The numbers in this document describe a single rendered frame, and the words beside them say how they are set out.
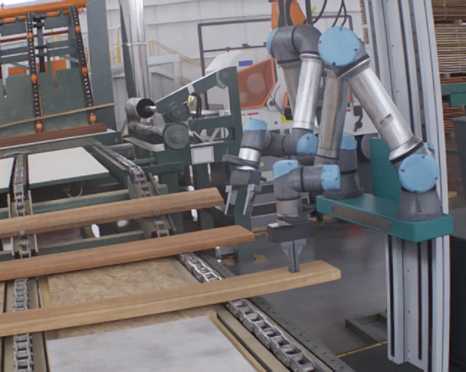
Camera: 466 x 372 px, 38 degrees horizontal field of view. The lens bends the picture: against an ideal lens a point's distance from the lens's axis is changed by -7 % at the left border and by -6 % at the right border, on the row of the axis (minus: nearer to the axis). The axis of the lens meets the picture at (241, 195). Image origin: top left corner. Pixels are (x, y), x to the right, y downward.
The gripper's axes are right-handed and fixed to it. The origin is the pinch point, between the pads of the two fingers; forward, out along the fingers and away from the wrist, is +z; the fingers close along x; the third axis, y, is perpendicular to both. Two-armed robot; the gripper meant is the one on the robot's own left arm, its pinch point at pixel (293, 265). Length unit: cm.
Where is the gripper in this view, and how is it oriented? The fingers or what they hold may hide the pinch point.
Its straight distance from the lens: 218.6
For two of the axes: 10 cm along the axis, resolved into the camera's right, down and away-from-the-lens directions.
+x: -9.5, 1.4, -2.8
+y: -3.0, -1.4, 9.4
